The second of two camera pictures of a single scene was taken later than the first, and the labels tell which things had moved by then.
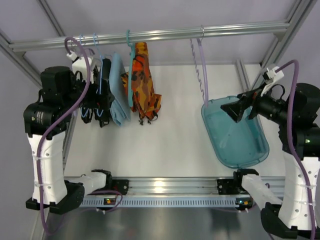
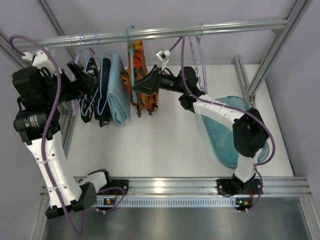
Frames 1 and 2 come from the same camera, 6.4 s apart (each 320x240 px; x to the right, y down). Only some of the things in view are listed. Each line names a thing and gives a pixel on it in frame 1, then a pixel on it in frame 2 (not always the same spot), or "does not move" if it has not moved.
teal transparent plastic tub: x=237 y=144 does not move
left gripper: x=99 y=93 to x=69 y=81
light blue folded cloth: x=120 y=110 does not move
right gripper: x=250 y=103 to x=158 y=80
